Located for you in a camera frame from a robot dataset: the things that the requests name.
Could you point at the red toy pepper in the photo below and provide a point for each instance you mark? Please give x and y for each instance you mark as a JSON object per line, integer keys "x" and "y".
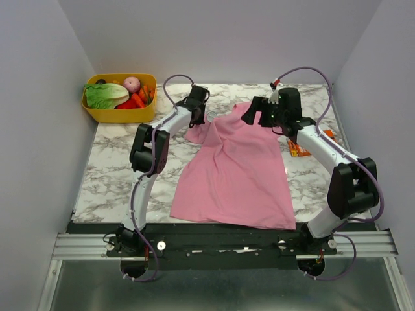
{"x": 134, "y": 102}

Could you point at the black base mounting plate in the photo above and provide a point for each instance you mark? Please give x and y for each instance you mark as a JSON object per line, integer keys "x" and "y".
{"x": 208, "y": 246}

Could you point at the aluminium frame rail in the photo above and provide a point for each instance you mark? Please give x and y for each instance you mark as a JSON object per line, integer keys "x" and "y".
{"x": 92, "y": 247}

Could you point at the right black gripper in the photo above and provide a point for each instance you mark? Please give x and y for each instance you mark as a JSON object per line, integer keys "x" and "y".
{"x": 259, "y": 105}

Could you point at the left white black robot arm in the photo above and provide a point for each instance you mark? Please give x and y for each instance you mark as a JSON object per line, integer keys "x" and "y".
{"x": 148, "y": 158}

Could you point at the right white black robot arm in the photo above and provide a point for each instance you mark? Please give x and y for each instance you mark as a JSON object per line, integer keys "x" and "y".
{"x": 353, "y": 187}

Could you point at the pink t-shirt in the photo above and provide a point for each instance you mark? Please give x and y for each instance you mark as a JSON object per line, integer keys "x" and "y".
{"x": 237, "y": 177}

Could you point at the green toy lettuce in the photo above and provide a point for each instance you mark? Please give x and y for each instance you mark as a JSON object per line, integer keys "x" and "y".
{"x": 105, "y": 96}

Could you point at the pink toy onion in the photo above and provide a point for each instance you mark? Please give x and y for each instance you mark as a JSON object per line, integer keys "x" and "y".
{"x": 132, "y": 84}

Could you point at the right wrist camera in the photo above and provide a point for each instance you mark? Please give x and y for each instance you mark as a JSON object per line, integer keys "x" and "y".
{"x": 274, "y": 97}

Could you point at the orange black packet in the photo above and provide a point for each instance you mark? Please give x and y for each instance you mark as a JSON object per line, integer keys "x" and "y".
{"x": 297, "y": 151}

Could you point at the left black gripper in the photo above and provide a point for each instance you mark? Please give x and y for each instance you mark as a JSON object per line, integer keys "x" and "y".
{"x": 200, "y": 120}

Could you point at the round blue yellow brooch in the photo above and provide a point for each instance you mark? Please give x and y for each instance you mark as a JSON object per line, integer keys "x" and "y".
{"x": 211, "y": 115}

